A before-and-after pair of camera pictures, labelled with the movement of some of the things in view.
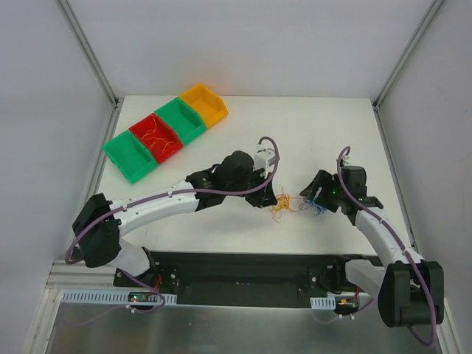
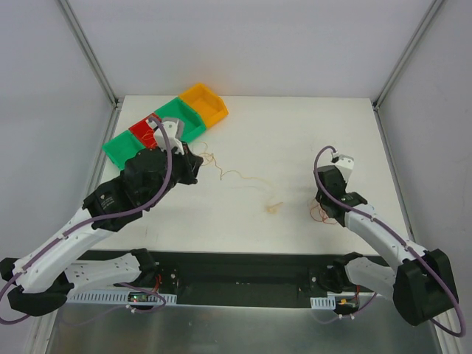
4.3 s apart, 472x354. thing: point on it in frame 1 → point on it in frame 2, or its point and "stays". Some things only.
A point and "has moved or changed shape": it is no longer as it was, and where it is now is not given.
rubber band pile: x=276 y=212 has moved or changed shape
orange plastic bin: x=206 y=102 stays
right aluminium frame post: x=423 y=26 stays
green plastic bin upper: x=184 y=119 stays
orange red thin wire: x=283 y=200 → x=323 y=220
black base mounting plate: x=242 y=279 stays
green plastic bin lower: x=130 y=155 stays
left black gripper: x=260 y=195 → x=188 y=164
